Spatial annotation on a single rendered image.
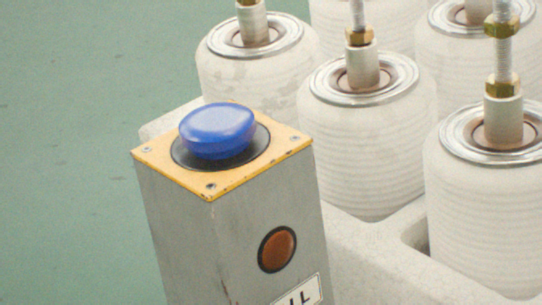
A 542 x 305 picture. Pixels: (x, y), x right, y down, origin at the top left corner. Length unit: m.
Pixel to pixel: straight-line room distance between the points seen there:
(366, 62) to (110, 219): 0.45
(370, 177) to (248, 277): 0.18
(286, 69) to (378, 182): 0.12
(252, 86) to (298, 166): 0.24
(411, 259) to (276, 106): 0.18
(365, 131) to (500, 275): 0.12
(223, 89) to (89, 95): 0.56
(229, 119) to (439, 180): 0.16
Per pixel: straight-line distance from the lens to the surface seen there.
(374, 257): 0.68
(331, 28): 0.85
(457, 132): 0.65
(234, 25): 0.83
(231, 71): 0.77
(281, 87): 0.78
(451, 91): 0.78
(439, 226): 0.66
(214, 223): 0.52
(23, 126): 1.30
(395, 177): 0.71
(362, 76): 0.71
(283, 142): 0.54
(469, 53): 0.76
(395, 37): 0.85
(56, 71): 1.41
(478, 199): 0.62
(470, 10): 0.79
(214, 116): 0.55
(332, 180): 0.72
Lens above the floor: 0.59
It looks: 32 degrees down
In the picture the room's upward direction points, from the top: 9 degrees counter-clockwise
